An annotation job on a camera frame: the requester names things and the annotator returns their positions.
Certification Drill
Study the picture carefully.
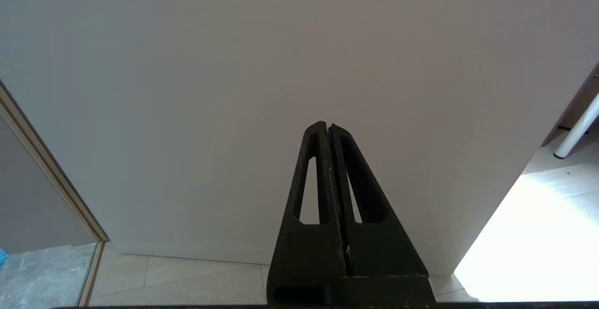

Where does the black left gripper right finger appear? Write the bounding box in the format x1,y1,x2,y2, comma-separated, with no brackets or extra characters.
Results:
329,123,437,306

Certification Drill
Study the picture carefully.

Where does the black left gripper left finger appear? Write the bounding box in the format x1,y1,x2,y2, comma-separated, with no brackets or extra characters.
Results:
266,121,348,306

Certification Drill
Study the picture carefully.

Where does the beige door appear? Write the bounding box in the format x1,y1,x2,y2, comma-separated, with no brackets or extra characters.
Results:
0,0,599,278

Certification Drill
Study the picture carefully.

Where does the white table with round legs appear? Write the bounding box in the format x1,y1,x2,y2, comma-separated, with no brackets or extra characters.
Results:
554,93,599,160

